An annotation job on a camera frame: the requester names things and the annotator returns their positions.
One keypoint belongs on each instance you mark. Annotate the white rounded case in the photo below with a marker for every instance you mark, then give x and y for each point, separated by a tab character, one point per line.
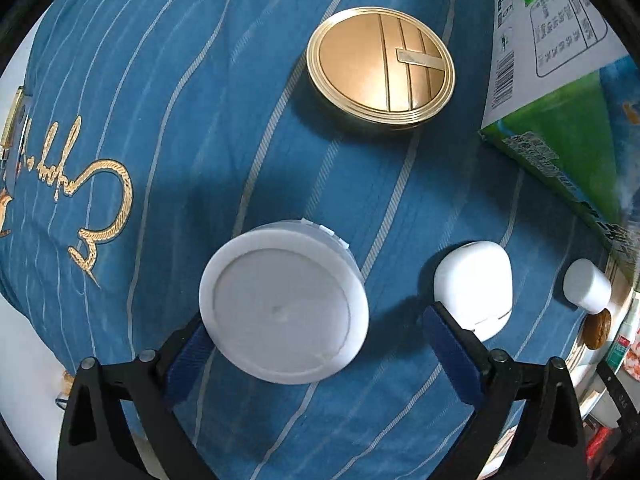
475	280

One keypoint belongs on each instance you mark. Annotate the white spray bottle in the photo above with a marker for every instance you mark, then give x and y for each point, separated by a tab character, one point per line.
625	345

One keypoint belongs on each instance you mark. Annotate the round metallic compact case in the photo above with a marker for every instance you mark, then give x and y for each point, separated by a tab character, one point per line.
380	70

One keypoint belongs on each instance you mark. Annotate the printed cardboard box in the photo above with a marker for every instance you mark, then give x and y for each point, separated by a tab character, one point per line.
550	85

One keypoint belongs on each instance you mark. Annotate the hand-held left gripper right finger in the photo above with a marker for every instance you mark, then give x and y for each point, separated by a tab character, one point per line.
450	355

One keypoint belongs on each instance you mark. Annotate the white round jar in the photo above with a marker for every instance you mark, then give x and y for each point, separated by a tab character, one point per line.
280	305

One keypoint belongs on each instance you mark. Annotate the small brown round object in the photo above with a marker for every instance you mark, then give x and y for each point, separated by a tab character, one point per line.
597	330

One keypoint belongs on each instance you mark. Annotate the blue striped blanket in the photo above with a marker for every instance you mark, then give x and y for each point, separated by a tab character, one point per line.
200	135

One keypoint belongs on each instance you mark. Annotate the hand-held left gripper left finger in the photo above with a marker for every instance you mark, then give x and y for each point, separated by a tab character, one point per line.
186	362

